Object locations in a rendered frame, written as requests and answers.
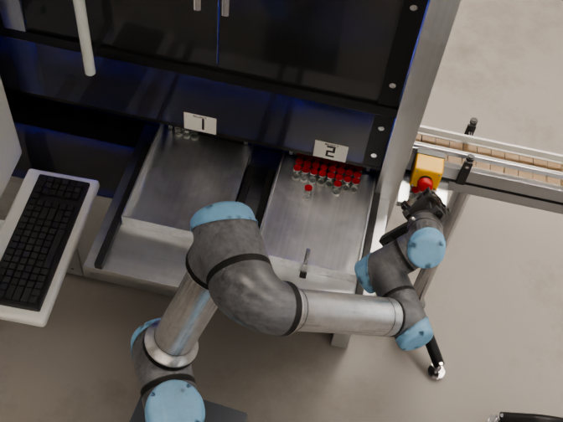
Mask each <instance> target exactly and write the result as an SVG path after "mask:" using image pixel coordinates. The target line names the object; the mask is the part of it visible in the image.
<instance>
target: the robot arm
mask: <svg viewBox="0 0 563 422"><path fill-rule="evenodd" d="M400 206H401V208H402V209H403V211H402V213H403V215H404V217H405V218H406V220H407V222H405V223H403V224H402V225H400V226H398V227H396V228H394V229H392V230H391V231H389V232H388V233H386V234H383V235H382V236H381V237H380V240H379V242H380V244H381V245H382V246H383V247H381V248H379V249H378V250H376V251H374V252H370V253H369V254H368V255H366V256H365V257H364V258H362V259H361V260H359V261H358V262H357V263H356V264H355V266H354V272H355V274H356V277H357V279H358V280H359V283H360V285H361V286H362V287H363V288H364V290H365V291H366V292H368V293H369V294H372V293H376V295H377V296H366V295H357V294H349V293H341V292H332V291H317V290H309V289H301V288H298V287H297V285H295V284H294V283H292V282H290V281H284V280H281V279H279V278H278V277H277V276H276V274H275V272H274V270H273V268H272V266H271V262H270V259H269V256H268V254H267V251H266V247H265V244H264V242H263V239H262V237H261V232H260V230H259V227H258V221H257V219H256V218H255V216H254V214H253V212H252V210H251V208H250V207H248V206H247V205H246V204H244V203H240V202H236V201H224V202H218V203H213V204H211V205H208V206H206V207H204V208H202V209H200V210H199V211H198V212H197V213H195V214H194V216H193V217H192V218H191V220H190V226H191V228H190V231H191V233H193V236H194V241H193V243H192V245H191V246H190V248H189V251H188V253H187V254H186V258H185V266H186V270H187V272H186V274H185V275H184V277H183V279H182V281H181V283H180V285H179V286H178V289H177V290H176V292H175V294H174V296H173V298H172V300H171V301H170V303H169V305H168V307H167V309H166V311H165V312H164V314H163V317H162V318H157V319H153V320H151V321H149V322H145V326H140V327H139V328H138V329H137V330H136V331H135V332H134V333H133V335H132V339H131V355H132V360H133V362H134V366H135V370H136V374H137V381H138V386H139V389H140V394H141V397H142V405H143V409H144V413H145V420H146V422H204V418H205V408H204V401H203V400H202V398H201V396H200V394H199V392H198V390H197V386H196V383H195V379H194V374H193V370H192V366H191V363H192V361H193V360H194V359H195V357H196V355H197V352H198V350H199V343H198V339H199V337H200V335H201V333H202V332H203V330H204V329H205V327H206V326H207V324H208V322H209V320H210V319H211V317H212V316H213V315H214V313H215V311H216V309H217V308H219V309H220V310H221V311H222V312H223V313H224V314H225V315H226V316H227V317H229V318H230V319H231V320H233V321H234V322H237V323H238V324H240V325H241V326H243V327H246V328H248V329H251V330H252V331H254V332H259V333H262V334H266V335H271V336H281V337H286V336H290V335H292V334H293V333H294V332H295V331H298V332H325V333H339V334H354V335H368V336H382V337H395V341H396V342H397V344H398V346H399V347H400V348H401V349H402V350H405V351H410V350H414V349H417V348H419V347H422V346H424V345H426V344H427V343H428V342H429V341H430V340H431V339H432V337H433V331H432V328H431V324H430V322H429V317H428V316H426V313H425V311H424V309H423V307H422V305H421V302H420V300H419V298H418V296H417V294H416V291H415V289H414V287H413V285H412V283H411V280H410V278H409V276H408V274H410V273H411V272H413V271H414V270H417V269H418V268H423V269H429V268H433V267H435V266H437V265H439V264H440V263H441V262H442V260H443V258H444V256H445V252H446V241H445V238H444V236H443V229H442V222H443V221H445V220H446V219H447V218H448V217H450V216H451V212H450V209H449V208H446V205H445V204H444V203H443V202H442V199H441V198H440V197H439V196H438V195H437V194H436V193H435V192H434V191H431V190H430V187H428V188H427V189H425V190H424V191H423V192H422V193H421V194H419V195H418V196H417V197H415V198H410V199H408V200H407V201H405V200H404V201H403V202H402V203H401V204H400Z"/></svg>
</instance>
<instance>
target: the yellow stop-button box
mask: <svg viewBox="0 0 563 422"><path fill-rule="evenodd" d="M444 159H445V153H442V152H435V151H431V150H426V149H423V148H417V151H416V155H415V158H414V161H413V163H412V166H411V177H410V185H411V186H415V187H417V181H418V180H419V179H420V178H430V179H431V180H432V181H433V189H432V190H434V191H436V190H437V188H438V185H439V182H440V181H441V178H442V174H443V168H444Z"/></svg>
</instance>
